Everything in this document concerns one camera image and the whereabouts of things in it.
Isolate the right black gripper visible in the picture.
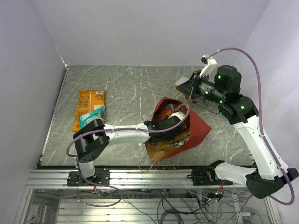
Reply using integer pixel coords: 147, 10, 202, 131
176, 70, 226, 104

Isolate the red paper bag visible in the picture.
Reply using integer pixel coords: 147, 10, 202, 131
144, 97, 212, 168

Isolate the orange kettle chips bag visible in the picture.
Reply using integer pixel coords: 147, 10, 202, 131
72, 89, 106, 132

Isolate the teal snack packet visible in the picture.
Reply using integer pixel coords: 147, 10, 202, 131
78, 105, 106, 128

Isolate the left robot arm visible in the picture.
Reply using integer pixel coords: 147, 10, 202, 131
73, 115, 185, 185

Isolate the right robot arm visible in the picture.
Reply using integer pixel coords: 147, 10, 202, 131
176, 65, 299, 199

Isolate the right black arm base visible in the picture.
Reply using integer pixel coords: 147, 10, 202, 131
186, 167, 216, 186

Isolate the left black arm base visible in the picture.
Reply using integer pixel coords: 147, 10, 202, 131
67, 168, 110, 187

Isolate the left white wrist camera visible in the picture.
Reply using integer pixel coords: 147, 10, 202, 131
168, 111, 185, 123

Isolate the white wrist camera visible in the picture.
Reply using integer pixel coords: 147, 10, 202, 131
199, 55, 217, 78
168, 111, 185, 123

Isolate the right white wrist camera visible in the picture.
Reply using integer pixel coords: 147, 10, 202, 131
199, 55, 217, 78

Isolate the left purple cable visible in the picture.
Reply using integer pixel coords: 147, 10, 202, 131
66, 103, 190, 187

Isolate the aluminium frame rail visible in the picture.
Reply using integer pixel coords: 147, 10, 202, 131
25, 168, 243, 190

